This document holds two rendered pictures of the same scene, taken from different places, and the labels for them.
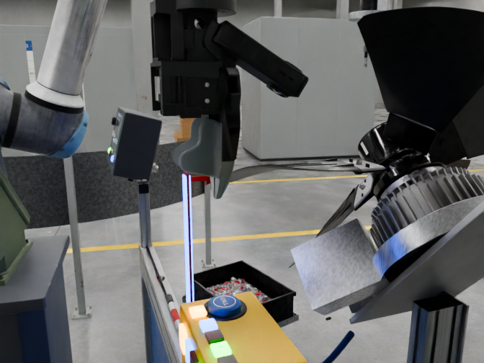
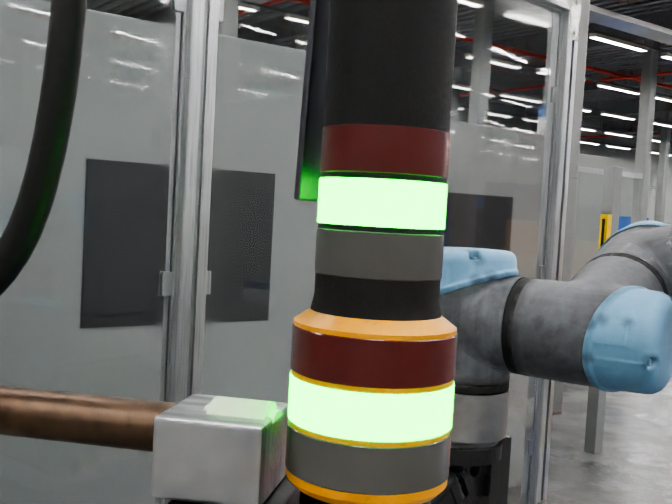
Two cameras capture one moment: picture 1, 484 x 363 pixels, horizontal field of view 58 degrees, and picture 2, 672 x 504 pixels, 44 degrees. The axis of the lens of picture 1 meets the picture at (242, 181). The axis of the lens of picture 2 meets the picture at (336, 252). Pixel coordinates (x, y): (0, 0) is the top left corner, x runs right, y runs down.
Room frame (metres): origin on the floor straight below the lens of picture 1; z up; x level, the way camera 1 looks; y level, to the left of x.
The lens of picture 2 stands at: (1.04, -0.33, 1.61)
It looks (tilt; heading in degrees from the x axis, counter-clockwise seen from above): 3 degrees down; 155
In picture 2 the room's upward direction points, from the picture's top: 3 degrees clockwise
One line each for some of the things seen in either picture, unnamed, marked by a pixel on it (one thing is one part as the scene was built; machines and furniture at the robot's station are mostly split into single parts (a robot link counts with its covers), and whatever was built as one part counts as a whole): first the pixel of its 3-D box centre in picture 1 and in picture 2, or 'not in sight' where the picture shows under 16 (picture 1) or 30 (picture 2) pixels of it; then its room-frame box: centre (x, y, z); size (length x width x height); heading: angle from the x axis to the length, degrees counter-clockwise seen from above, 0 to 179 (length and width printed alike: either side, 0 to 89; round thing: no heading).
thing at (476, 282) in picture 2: not in sight; (469, 317); (0.48, 0.04, 1.53); 0.09 x 0.08 x 0.11; 32
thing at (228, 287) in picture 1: (238, 301); not in sight; (0.94, 0.01, 0.83); 0.19 x 0.14 x 0.04; 35
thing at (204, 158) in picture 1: (205, 161); not in sight; (0.46, 0.04, 1.26); 0.06 x 0.03 x 0.09; 110
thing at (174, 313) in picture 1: (173, 312); not in sight; (0.83, 0.14, 0.87); 0.14 x 0.01 x 0.01; 19
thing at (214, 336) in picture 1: (214, 336); not in sight; (0.42, 0.03, 1.08); 0.02 x 0.02 x 0.01; 20
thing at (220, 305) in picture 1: (224, 306); not in sight; (0.48, 0.02, 1.08); 0.04 x 0.04 x 0.02
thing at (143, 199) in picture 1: (144, 214); not in sight; (1.22, 0.29, 0.96); 0.03 x 0.03 x 0.20; 20
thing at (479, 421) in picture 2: not in sight; (456, 412); (0.47, 0.04, 1.45); 0.08 x 0.08 x 0.05
